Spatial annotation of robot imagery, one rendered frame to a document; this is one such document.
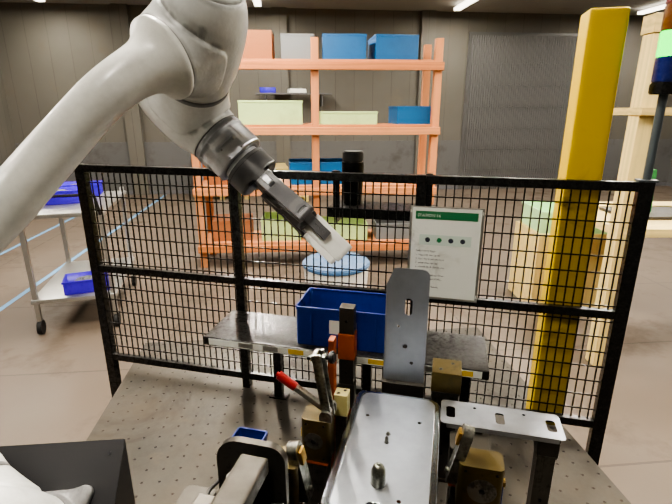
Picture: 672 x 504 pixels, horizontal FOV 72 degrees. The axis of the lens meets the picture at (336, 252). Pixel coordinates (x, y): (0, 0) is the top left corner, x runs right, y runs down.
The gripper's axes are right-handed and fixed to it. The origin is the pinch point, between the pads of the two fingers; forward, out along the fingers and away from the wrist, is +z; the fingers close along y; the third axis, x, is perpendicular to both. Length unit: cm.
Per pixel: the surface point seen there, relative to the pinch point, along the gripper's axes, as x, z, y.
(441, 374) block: 1, 45, -51
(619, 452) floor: 43, 186, -165
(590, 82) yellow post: 87, 19, -45
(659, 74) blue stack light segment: 95, 30, -36
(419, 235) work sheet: 29, 17, -71
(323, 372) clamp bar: -18.6, 17.4, -32.7
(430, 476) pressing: -18, 48, -25
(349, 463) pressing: -29, 35, -30
